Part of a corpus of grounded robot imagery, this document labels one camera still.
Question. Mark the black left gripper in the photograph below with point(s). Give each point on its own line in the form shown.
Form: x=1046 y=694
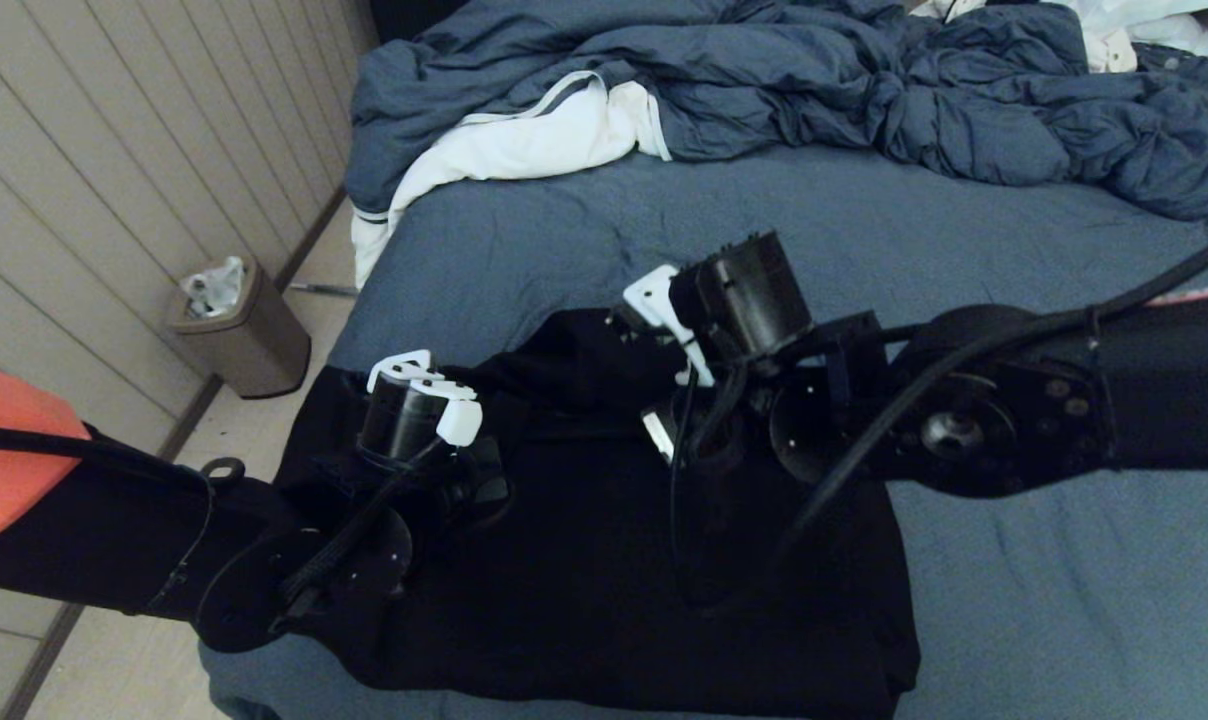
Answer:
x=479 y=480

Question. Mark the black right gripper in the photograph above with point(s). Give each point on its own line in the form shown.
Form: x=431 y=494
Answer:
x=694 y=430

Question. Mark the black zip hoodie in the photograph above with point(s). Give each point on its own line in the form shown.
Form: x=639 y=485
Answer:
x=584 y=580

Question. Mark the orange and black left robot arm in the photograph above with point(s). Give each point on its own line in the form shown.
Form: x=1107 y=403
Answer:
x=84 y=520

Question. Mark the grey metal rod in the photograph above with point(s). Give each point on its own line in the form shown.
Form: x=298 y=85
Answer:
x=324 y=290

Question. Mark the beige trash bin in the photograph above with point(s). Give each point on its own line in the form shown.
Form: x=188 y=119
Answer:
x=249 y=340

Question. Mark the clear plastic bin bag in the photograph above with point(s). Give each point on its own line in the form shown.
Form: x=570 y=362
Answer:
x=212 y=288

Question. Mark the white garment with grey stripe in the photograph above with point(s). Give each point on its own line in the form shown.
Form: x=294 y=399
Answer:
x=524 y=140

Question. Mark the rumpled blue duvet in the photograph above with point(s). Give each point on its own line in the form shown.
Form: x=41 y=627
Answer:
x=764 y=70

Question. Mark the blue bed sheet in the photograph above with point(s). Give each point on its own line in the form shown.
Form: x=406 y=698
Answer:
x=1064 y=600

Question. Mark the black headboard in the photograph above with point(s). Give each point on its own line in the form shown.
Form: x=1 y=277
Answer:
x=404 y=15

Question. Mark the cream rumpled garment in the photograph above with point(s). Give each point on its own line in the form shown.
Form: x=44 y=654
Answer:
x=1114 y=50

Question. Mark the white pillow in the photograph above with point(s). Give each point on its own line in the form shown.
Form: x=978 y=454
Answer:
x=1159 y=30

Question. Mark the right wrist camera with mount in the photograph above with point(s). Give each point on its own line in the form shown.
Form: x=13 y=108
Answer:
x=664 y=315

